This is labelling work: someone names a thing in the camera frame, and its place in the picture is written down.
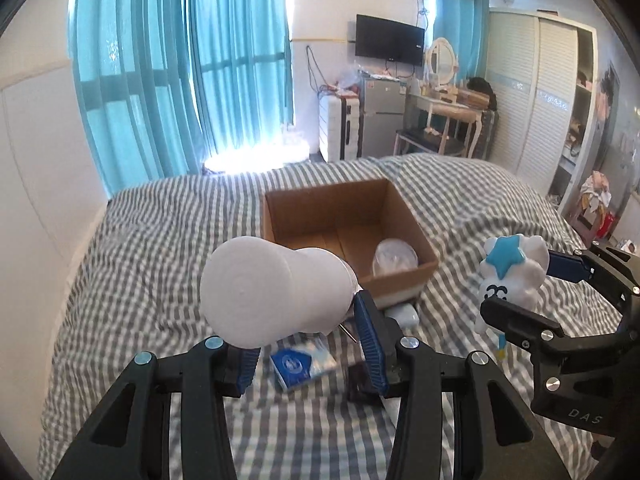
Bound dark bag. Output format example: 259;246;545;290
467;77;499;111

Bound brown cardboard box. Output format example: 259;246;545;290
260;178;440;311

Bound grey striped blanket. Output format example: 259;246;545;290
37;152;621;480

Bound clear plastic bag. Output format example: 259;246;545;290
339;62;367;92

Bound wall poster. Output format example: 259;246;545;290
596;60;622;147

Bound light blue case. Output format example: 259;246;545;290
385;302;421;331

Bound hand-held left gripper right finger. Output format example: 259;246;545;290
351;291;571;480

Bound blue tissue packet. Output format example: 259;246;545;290
270;337;337;392

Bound white suitcase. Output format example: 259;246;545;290
318;94;362;162

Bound narrow teal curtain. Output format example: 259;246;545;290
431;0;491;86

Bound small black object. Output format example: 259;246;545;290
347;364;381;403

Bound wide teal curtain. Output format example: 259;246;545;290
69;0;296;196

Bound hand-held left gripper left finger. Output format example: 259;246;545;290
50;336;261;480

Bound dark stool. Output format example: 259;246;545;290
394;129;466;157

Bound pile of clothes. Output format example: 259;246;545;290
579;170;622;238

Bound white louvered wardrobe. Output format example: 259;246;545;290
485;7;598;213

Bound oval vanity mirror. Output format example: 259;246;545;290
425;36;459;86

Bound clear plastic container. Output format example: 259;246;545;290
372;239;419;276

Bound white padded headboard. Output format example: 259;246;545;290
0;57;108;411

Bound white plush toy blue star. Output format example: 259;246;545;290
477;234;551;361

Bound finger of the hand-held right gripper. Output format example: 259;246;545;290
547;245;640;311
480;296;626;361

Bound white dressing table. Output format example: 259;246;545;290
404;89;486;158

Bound grey mini fridge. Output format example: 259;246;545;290
361;77;405;158

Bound black wall television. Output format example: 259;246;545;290
355;14;426;67

